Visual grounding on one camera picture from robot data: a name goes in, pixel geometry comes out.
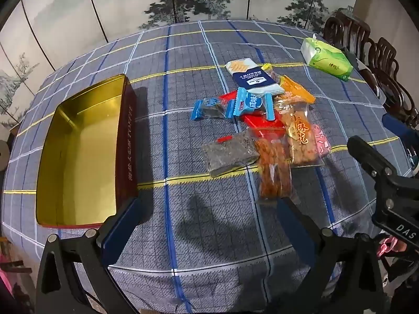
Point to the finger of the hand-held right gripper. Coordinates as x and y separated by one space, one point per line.
366 153

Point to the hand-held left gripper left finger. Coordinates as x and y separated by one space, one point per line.
119 235

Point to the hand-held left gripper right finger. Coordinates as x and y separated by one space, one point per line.
294 227

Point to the pink snack packet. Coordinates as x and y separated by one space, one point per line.
320 144

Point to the clear spicy strips packet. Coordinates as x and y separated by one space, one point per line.
275 173

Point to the clear fried dough twist packet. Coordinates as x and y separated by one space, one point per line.
299 137

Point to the orange snack packet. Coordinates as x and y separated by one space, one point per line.
296 90

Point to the clear dark sesame snack packet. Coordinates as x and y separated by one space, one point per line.
229 155

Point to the gold and red tin box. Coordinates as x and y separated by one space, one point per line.
81 144

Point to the red snack packet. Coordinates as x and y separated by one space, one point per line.
262 125

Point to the light blue snack packet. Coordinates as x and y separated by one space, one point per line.
252 102

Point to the clear yellow-ended snack packet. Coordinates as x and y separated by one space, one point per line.
268 67

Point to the navy and white cracker packet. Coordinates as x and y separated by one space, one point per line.
255 77

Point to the small blue dark-filled packet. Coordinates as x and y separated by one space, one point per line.
209 108

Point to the blue plaid tablecloth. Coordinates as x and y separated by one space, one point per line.
183 216

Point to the green tissue pack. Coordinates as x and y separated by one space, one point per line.
327 59

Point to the wooden stool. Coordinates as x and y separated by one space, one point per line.
16 261

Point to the pink cloth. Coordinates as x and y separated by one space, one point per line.
3 284

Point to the round grey disc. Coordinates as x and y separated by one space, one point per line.
3 153

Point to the painted folding screen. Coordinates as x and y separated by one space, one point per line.
98 6

